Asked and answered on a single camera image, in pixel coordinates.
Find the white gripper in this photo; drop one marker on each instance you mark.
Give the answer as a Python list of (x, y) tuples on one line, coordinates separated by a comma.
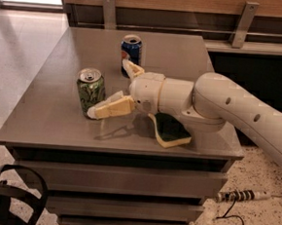
[(146, 90)]

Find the green soda can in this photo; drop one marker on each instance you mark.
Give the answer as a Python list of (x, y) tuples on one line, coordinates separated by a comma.
[(91, 88)]

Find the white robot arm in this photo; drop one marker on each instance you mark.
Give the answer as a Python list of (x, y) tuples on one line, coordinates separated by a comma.
[(177, 108)]

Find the blue Pepsi can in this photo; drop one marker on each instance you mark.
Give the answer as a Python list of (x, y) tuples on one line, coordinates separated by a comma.
[(131, 47)]

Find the grey drawer cabinet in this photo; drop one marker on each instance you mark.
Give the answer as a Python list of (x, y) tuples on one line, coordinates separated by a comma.
[(113, 171)]

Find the green and yellow sponge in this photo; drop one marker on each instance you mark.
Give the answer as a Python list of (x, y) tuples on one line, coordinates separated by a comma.
[(169, 132)]

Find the white power strip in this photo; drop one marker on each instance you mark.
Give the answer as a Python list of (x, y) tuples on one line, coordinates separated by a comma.
[(241, 196)]

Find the black chair base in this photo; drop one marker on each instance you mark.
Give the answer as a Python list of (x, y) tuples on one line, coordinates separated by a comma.
[(7, 192)]

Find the left metal wall bracket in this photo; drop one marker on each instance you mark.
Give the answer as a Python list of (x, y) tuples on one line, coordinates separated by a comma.
[(109, 13)]

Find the wooden wall bench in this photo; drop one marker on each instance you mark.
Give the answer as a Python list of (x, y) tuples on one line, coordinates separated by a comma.
[(213, 20)]

